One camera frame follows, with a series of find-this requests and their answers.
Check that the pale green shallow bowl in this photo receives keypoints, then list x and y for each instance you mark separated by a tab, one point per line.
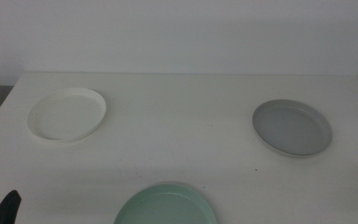
166	208

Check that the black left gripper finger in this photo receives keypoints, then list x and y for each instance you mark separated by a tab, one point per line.
8	210

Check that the grey shallow bowl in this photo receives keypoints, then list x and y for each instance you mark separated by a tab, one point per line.
291	129

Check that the white shallow bowl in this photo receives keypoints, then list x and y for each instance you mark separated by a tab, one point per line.
67	115

